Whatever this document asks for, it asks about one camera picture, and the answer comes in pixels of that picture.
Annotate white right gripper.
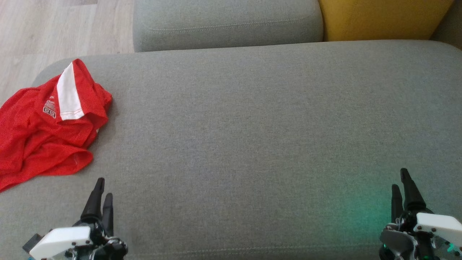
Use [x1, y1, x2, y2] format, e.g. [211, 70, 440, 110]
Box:
[379, 168, 462, 260]

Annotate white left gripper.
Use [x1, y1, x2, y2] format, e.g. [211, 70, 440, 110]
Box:
[29, 178, 128, 260]

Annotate red shorts with white stripe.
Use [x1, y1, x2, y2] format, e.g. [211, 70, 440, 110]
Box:
[0, 58, 113, 152]

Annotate grey sofa seat cushion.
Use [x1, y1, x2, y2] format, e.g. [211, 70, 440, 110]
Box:
[0, 40, 462, 260]

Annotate grey sofa back cushion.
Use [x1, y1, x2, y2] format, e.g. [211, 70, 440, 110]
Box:
[430, 0, 462, 51]
[133, 0, 324, 53]

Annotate yellow sofa cushion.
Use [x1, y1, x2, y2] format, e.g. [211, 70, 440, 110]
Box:
[318, 0, 454, 41]

